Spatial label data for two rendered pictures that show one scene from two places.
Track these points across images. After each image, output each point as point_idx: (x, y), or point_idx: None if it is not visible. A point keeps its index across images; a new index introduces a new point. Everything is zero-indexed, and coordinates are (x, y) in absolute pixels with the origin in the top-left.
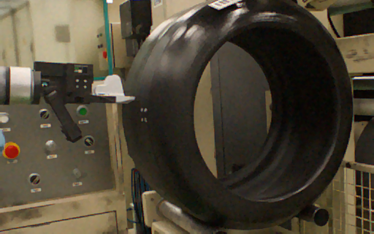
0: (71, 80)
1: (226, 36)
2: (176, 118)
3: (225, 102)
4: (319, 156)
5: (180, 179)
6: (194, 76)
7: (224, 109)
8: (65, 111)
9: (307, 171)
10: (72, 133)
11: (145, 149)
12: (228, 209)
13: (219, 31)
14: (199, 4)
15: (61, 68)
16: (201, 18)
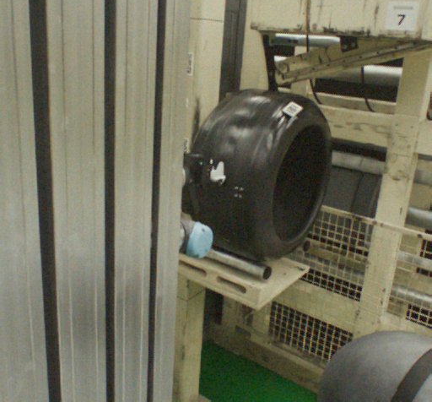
0: (204, 171)
1: (293, 136)
2: (265, 196)
3: None
4: (295, 201)
5: (257, 236)
6: (277, 165)
7: None
8: (195, 194)
9: (288, 211)
10: (196, 209)
11: (232, 215)
12: (275, 252)
13: (290, 133)
14: (267, 103)
15: (196, 161)
16: (280, 122)
